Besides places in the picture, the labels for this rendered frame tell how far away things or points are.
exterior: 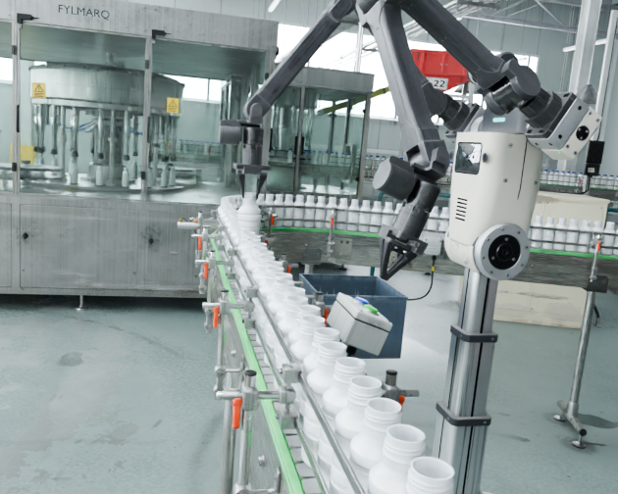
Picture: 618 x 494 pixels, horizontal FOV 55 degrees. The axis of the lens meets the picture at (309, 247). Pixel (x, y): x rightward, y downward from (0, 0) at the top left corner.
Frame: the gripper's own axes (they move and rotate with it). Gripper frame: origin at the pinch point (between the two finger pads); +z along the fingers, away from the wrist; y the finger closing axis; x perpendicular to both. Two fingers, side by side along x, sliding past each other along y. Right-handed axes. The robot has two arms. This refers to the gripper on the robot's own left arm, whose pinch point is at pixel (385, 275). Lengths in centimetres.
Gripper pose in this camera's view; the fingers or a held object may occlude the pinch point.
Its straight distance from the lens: 116.8
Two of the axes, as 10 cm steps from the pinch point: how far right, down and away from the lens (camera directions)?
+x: 8.8, 3.8, 2.7
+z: -4.1, 9.1, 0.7
